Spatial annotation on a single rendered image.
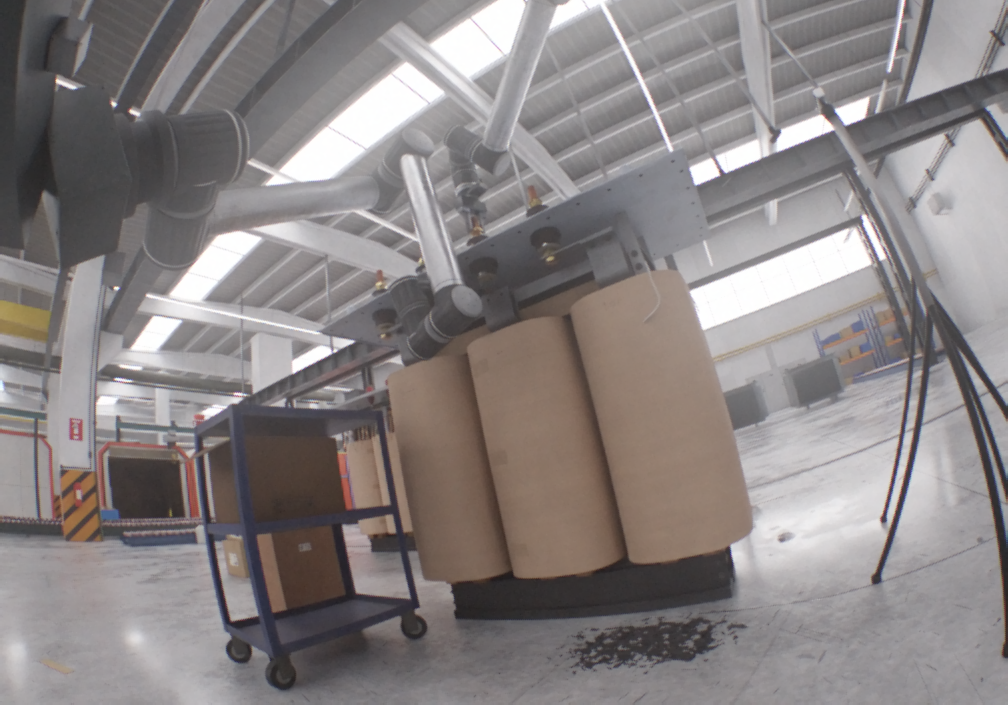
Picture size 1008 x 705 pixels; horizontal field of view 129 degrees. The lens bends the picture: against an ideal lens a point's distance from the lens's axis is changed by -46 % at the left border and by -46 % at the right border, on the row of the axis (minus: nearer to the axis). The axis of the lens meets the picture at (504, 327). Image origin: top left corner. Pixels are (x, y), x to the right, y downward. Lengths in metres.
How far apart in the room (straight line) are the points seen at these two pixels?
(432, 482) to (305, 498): 0.49
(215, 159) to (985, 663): 1.83
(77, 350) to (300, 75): 8.40
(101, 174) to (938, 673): 1.72
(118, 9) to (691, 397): 11.79
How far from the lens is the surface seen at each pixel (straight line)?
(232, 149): 1.18
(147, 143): 1.09
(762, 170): 10.47
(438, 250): 1.35
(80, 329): 11.73
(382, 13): 4.78
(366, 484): 4.54
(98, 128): 1.05
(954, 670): 0.98
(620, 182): 1.46
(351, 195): 1.67
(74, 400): 11.27
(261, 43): 11.38
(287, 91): 5.37
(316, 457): 1.63
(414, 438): 1.78
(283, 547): 2.18
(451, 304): 1.22
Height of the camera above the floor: 0.58
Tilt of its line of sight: 18 degrees up
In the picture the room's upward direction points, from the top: 12 degrees counter-clockwise
